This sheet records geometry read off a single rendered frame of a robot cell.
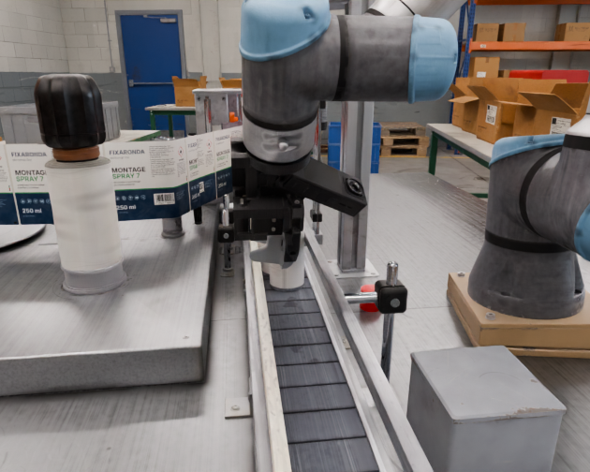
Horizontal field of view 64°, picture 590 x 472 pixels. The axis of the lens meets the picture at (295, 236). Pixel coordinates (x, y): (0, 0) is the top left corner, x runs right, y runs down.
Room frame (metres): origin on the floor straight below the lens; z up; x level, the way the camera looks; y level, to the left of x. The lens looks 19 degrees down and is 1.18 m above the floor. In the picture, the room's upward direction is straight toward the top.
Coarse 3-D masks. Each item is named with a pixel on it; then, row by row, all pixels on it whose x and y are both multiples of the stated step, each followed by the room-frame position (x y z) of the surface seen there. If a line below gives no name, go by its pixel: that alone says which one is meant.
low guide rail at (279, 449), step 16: (256, 272) 0.62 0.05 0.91; (256, 288) 0.56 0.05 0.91; (256, 304) 0.55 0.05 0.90; (272, 352) 0.41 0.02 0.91; (272, 368) 0.39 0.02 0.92; (272, 384) 0.36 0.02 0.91; (272, 400) 0.34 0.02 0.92; (272, 416) 0.32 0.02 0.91; (272, 432) 0.30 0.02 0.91; (272, 448) 0.29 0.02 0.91; (288, 464) 0.27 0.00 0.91
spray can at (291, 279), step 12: (300, 240) 0.63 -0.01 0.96; (300, 252) 0.63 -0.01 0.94; (276, 264) 0.63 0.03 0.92; (300, 264) 0.63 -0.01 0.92; (276, 276) 0.63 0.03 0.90; (288, 276) 0.63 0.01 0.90; (300, 276) 0.63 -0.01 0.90; (276, 288) 0.63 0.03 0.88; (288, 288) 0.63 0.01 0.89; (300, 288) 0.63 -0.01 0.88
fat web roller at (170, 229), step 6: (156, 138) 0.89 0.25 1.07; (162, 138) 0.88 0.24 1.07; (168, 138) 0.90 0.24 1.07; (174, 138) 0.89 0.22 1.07; (180, 216) 0.88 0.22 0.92; (162, 222) 0.87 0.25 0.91; (168, 222) 0.87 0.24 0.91; (174, 222) 0.87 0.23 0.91; (180, 222) 0.88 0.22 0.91; (168, 228) 0.87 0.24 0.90; (174, 228) 0.87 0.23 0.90; (180, 228) 0.88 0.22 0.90; (162, 234) 0.87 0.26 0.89; (168, 234) 0.87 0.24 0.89; (174, 234) 0.87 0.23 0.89; (180, 234) 0.87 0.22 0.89
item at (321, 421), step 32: (288, 320) 0.54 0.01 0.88; (320, 320) 0.54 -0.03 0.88; (288, 352) 0.47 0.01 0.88; (320, 352) 0.47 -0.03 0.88; (288, 384) 0.41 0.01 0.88; (320, 384) 0.41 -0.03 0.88; (288, 416) 0.36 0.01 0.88; (320, 416) 0.36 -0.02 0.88; (352, 416) 0.36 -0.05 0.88; (288, 448) 0.32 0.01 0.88; (320, 448) 0.32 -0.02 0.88; (352, 448) 0.32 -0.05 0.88
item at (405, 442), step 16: (304, 224) 0.69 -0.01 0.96; (304, 240) 0.65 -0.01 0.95; (320, 256) 0.56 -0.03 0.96; (320, 272) 0.52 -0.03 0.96; (336, 288) 0.46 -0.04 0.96; (336, 304) 0.43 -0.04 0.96; (352, 320) 0.39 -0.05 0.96; (352, 336) 0.36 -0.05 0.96; (368, 352) 0.34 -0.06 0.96; (368, 368) 0.32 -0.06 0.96; (368, 384) 0.31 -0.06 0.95; (384, 384) 0.30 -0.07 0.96; (384, 400) 0.28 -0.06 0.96; (384, 416) 0.27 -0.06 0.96; (400, 416) 0.26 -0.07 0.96; (400, 432) 0.25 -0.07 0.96; (400, 448) 0.24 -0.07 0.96; (416, 448) 0.23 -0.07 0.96; (416, 464) 0.22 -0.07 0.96
